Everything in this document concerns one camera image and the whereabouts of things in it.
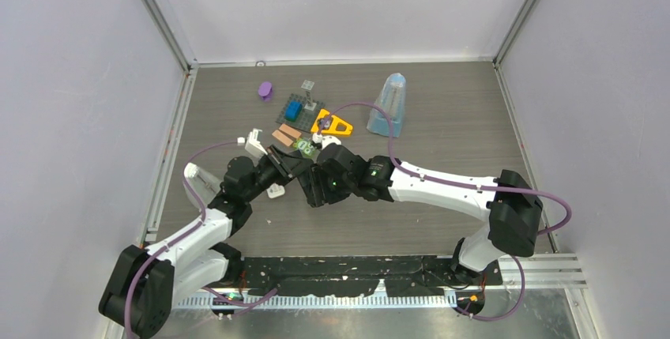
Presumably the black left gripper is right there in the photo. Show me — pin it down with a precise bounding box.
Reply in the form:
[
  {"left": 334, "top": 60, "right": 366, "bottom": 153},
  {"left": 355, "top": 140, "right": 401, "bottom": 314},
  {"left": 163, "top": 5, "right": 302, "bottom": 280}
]
[{"left": 243, "top": 145, "right": 312, "bottom": 203}]

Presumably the white remote control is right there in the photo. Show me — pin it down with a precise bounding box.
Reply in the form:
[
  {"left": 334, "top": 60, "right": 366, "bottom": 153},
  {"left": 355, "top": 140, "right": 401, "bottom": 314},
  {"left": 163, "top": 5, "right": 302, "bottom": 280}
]
[{"left": 266, "top": 183, "right": 285, "bottom": 199}]

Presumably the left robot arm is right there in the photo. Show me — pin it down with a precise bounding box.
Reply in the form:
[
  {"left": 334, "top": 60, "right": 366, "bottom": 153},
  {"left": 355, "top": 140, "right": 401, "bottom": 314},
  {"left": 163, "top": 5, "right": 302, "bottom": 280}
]
[{"left": 98, "top": 145, "right": 314, "bottom": 338}]

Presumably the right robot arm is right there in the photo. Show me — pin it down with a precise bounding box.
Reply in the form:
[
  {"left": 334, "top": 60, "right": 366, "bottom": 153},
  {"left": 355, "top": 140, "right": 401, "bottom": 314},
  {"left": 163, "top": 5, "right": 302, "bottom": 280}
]
[{"left": 299, "top": 145, "right": 543, "bottom": 284}]

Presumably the green monster toy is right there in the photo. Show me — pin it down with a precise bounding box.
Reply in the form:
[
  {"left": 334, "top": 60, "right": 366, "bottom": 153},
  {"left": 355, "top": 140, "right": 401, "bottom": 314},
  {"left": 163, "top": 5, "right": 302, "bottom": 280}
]
[{"left": 292, "top": 137, "right": 318, "bottom": 159}]

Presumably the tan wooden block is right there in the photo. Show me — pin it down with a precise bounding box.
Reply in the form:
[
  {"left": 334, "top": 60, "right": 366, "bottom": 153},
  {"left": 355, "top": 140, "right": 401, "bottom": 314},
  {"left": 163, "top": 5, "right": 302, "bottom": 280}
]
[
  {"left": 272, "top": 130, "right": 295, "bottom": 147},
  {"left": 279, "top": 123, "right": 302, "bottom": 139}
]

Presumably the grey building brick plate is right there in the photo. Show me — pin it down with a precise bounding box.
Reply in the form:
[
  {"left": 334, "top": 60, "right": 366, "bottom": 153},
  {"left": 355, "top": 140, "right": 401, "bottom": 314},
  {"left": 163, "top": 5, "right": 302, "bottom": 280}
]
[{"left": 275, "top": 93, "right": 326, "bottom": 133}]

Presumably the blue building brick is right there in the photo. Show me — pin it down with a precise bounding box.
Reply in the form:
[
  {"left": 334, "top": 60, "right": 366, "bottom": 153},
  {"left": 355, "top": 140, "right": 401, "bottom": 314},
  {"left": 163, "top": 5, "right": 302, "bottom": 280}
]
[{"left": 284, "top": 100, "right": 303, "bottom": 122}]

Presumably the yellow triangular toy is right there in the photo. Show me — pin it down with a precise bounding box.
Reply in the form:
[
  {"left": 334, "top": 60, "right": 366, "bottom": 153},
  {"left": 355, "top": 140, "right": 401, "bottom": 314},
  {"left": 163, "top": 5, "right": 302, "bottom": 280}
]
[{"left": 310, "top": 109, "right": 354, "bottom": 137}]

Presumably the purple cap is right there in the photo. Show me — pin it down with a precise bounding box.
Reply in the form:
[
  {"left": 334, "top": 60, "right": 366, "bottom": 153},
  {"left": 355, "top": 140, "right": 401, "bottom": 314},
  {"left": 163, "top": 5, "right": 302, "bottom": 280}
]
[{"left": 258, "top": 81, "right": 273, "bottom": 102}]

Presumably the blue translucent metronome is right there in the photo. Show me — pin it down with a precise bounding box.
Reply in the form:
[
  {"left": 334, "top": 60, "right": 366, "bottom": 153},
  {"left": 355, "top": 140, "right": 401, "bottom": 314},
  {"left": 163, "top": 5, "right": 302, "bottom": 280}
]
[{"left": 367, "top": 73, "right": 406, "bottom": 137}]

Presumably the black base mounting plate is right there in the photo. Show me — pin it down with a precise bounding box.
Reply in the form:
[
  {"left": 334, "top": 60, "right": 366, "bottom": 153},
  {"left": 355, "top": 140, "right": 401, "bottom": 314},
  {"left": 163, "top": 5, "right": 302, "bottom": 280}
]
[{"left": 238, "top": 255, "right": 503, "bottom": 299}]

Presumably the grey brick post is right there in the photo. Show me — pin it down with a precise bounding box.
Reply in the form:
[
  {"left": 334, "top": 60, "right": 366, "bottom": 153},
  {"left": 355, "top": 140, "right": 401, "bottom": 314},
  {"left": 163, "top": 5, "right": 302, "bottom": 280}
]
[{"left": 301, "top": 80, "right": 317, "bottom": 111}]

